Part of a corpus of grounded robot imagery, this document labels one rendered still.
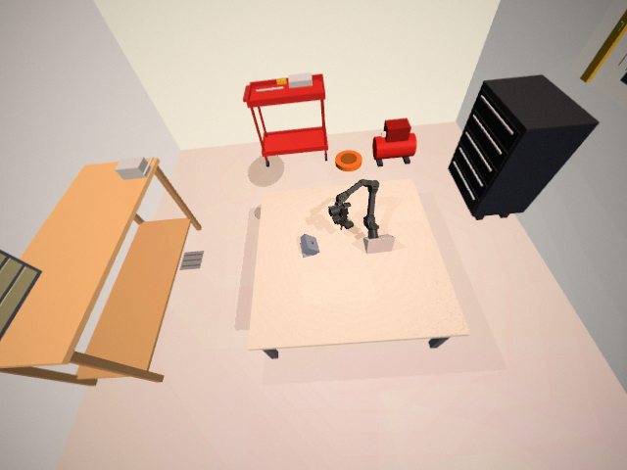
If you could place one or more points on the grey square panel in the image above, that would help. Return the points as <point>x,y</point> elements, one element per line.
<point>309,245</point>

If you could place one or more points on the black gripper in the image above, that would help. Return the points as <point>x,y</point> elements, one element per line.
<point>346,223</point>

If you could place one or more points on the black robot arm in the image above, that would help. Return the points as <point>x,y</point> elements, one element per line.
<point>341,207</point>

